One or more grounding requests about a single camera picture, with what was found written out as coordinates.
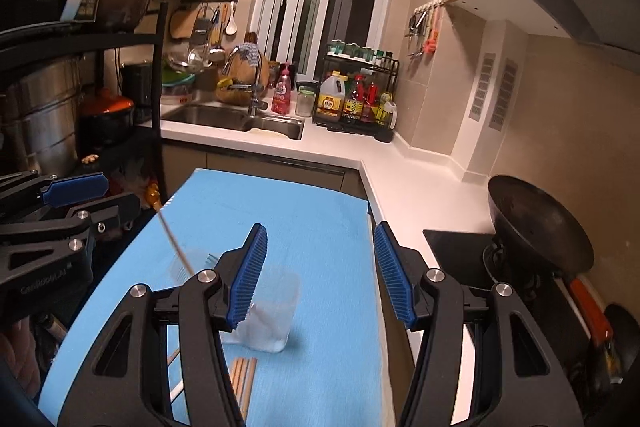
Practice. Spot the oil jug with yellow label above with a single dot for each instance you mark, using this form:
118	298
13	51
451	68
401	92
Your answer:
330	104

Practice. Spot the black pot with orange lid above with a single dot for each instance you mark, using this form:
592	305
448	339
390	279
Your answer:
107	119

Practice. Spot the blue table mat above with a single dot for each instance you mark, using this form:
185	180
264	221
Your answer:
300	217

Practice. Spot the black spice rack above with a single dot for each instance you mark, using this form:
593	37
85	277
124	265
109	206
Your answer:
350	128

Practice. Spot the dark soy sauce bottle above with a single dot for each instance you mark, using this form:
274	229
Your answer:
353	107

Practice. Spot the green plastic basin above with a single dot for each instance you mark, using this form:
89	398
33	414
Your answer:
177	82

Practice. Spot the clear oil bottle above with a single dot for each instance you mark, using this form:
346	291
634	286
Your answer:
387	112

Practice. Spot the orange peeler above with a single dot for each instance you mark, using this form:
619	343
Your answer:
432	37

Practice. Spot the chrome faucet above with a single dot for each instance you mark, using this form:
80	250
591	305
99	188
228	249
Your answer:
256	97

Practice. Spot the white spoon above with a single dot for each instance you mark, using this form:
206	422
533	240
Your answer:
231	26

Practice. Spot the black frying pan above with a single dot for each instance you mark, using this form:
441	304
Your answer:
625	332

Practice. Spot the red sauce bottle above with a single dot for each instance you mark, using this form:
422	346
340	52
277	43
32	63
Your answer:
371	99

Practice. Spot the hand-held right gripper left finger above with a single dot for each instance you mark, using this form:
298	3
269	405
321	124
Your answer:
247	277

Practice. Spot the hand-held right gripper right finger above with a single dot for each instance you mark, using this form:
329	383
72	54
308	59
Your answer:
392	277

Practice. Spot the grey wall vent panel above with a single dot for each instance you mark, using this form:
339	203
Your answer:
504	94
482	84

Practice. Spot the black shelf rack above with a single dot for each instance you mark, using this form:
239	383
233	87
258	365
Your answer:
75	44

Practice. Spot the blue white dishcloth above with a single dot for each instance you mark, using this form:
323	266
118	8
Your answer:
250	54

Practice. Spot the glass jar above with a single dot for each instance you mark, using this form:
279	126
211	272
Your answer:
305	103

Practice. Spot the stainless steel steamer pot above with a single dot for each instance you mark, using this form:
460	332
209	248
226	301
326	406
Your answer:
45	117

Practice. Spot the stainless steel sink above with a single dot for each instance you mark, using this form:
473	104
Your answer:
210	116

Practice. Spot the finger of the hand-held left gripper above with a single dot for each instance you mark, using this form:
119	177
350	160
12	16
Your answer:
75	189
112	209

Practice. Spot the metal grater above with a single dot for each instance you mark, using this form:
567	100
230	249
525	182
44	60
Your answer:
201	32

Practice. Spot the brown wooden cutting board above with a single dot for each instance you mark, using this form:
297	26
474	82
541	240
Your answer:
235	96

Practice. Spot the row of spice jars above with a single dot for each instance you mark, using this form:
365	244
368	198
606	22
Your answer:
357	52

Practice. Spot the person's left hand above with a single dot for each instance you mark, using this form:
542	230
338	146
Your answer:
17	352

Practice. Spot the kitchen scissors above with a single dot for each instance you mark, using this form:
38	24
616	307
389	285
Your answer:
416	26

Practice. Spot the yellow sponge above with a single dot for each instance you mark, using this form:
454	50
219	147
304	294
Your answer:
225	83

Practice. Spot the white wall hook rail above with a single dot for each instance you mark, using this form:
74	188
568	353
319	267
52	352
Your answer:
429	4

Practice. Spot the dark glass bowl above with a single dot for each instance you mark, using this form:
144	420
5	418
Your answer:
125	4

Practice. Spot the wooden chopstick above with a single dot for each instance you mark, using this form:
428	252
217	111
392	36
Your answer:
174	356
175	239
234	374
247	382
241	382
252	374

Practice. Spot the small metal tool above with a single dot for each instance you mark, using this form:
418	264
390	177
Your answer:
416	51

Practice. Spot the ginger piece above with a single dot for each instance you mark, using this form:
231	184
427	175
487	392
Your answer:
90	159

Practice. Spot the yellow orange object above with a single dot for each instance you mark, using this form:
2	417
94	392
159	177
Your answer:
152	196

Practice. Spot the black gas stove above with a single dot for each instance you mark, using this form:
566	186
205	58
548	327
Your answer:
450	247

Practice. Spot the pink dish soap bottle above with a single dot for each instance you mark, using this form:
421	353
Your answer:
282	94

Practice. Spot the clear plastic container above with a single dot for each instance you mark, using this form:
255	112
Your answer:
275	312

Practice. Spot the hanging wooden board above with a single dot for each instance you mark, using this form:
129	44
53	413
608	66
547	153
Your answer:
181	27

